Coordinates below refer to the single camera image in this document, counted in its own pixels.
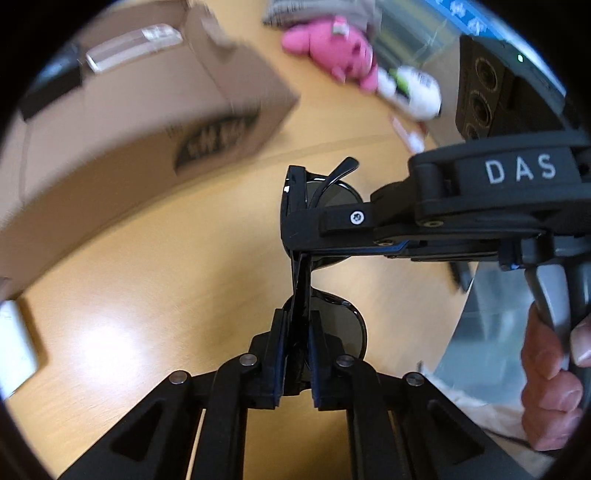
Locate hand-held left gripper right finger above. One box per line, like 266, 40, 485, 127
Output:
308, 309, 536, 480

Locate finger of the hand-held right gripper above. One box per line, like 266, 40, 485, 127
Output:
298, 239, 504, 264
279, 165, 419, 254

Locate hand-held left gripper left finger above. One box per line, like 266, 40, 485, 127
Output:
58, 308, 291, 480

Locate black sunglasses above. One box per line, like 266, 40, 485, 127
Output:
281, 157, 369, 398

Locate brown cardboard box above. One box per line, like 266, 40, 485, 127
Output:
0, 0, 302, 301

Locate person's right hand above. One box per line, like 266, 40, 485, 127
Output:
521, 302, 591, 452

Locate white and green plush toy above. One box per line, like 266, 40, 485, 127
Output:
378, 65, 444, 121

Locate white cloth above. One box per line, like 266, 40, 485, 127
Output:
438, 369, 559, 462

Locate magenta plush toy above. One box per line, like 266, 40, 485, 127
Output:
281, 15, 380, 93

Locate beige cloth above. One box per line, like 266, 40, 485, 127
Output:
262, 0, 384, 29

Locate white rectangular device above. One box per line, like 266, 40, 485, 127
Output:
0, 299, 41, 400

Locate white phone case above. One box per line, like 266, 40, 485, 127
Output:
85, 22, 184, 75

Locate flat black object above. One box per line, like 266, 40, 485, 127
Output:
18, 54, 85, 121

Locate blue wall poster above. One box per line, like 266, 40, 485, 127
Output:
431, 0, 513, 44

